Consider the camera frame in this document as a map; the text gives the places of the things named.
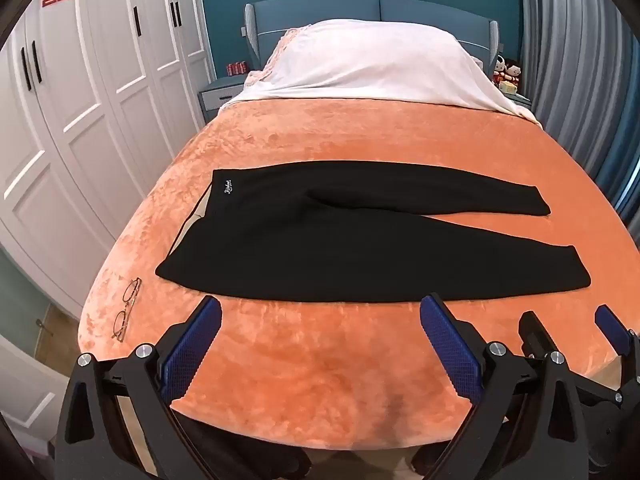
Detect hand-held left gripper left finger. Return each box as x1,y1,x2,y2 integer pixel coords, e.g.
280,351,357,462
52,295,223,480

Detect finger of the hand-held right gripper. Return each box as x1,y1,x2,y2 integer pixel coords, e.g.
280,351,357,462
594,305,640,362
517,311,554,361

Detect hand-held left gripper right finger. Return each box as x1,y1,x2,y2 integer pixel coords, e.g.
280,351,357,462
419,293,601,480

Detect black pants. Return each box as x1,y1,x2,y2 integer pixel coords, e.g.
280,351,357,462
155,161,592,305

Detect eyeglasses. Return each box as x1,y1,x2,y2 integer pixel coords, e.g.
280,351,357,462
111,277,143,343

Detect blue curtain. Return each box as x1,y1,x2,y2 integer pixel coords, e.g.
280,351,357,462
595,125,640,256

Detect white door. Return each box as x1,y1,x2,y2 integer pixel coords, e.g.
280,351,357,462
0,335,76,461

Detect white wardrobe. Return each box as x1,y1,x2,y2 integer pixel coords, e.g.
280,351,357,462
0,0,213,318

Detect grey curtain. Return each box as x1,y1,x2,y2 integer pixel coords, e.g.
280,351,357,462
517,0,640,181

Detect white blanket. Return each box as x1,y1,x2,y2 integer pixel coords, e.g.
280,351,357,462
220,19,538,121

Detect pink lace-trimmed cloth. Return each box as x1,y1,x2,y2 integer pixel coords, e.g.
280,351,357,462
244,26,311,92

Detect blue bed headboard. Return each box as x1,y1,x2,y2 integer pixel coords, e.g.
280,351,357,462
243,0,500,73

